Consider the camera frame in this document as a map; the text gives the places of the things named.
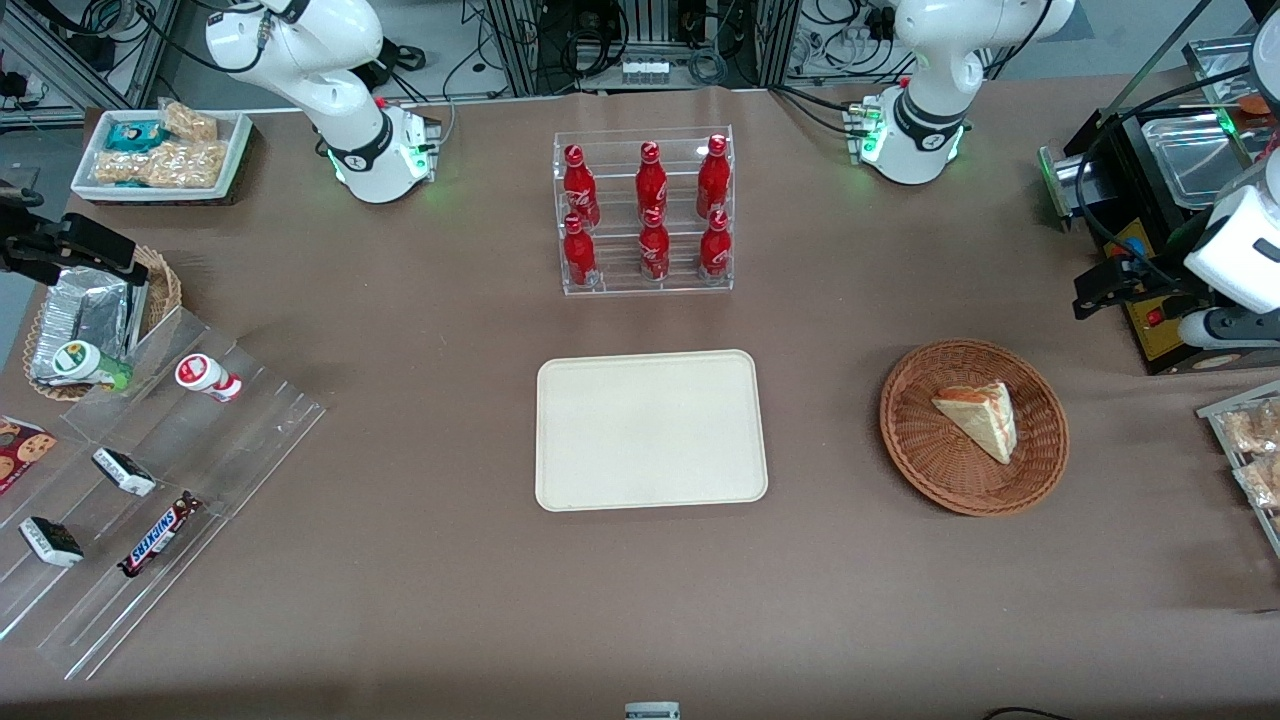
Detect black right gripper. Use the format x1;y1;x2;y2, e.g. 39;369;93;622
0;215;139;287

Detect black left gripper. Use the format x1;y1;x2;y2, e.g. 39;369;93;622
1073;255;1207;322

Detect triangular sandwich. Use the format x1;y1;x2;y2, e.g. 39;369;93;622
932;381;1019;465

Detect light tan wicker basket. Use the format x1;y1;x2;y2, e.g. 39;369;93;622
22;245;183;403

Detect white rectangular snack tray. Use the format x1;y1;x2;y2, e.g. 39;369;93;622
70;108;253;206

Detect grey tray with pastries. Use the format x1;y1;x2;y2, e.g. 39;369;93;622
1197;380;1280;559

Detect brown round wicker basket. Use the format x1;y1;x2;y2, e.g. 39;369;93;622
879;339;1071;518

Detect cream plastic serving tray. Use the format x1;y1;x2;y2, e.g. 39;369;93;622
535;349;769;513

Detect silver foil container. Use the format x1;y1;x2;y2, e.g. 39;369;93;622
30;268;149;389

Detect large puffed rice snack pack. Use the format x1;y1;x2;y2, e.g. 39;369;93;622
95;140;229;189

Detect green yogurt drink bottle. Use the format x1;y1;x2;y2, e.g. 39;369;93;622
52;340;133;391

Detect black yellow countertop appliance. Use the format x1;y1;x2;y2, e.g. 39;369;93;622
1038;105;1280;377

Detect teal snack packet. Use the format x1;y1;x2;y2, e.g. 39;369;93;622
105;120;166;153

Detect steel pan with rim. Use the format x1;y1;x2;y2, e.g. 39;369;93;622
1140;112;1263;211

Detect small puffed rice snack pack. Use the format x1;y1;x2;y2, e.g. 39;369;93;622
160;100;219;143

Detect red yogurt drink bottle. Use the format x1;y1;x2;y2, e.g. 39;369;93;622
175;353;243;403

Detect wrapped pastry pack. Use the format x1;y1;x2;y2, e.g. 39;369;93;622
1222;400;1280;456
1235;458;1280;509

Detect red chocolate cookie box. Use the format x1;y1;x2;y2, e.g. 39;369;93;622
0;415;58;496

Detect small black white box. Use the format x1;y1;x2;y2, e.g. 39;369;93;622
92;447;158;498
19;516;85;569

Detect dark diagonal metal pole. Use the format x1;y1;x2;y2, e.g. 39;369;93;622
1108;0;1213;117

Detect clear acrylic stepped shelf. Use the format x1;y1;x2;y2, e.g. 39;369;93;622
0;305;327;682

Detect steel pan holding orange food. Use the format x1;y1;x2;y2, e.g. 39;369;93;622
1182;35;1280;113

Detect snickers chocolate bar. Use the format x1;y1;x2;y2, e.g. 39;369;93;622
117;491;204;579

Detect red cola bottle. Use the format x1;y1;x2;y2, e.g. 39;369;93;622
699;209;732;280
639;207;672;282
636;141;669;221
562;213;599;289
697;134;732;219
563;144;601;229

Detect aluminium equipment rack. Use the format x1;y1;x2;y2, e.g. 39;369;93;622
487;0;801;97

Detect clear acrylic bottle rack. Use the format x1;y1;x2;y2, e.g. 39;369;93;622
553;126;735;296

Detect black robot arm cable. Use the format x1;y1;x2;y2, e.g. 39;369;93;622
1075;65;1261;267

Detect aluminium frame with cables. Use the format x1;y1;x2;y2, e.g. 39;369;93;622
0;0;183;127

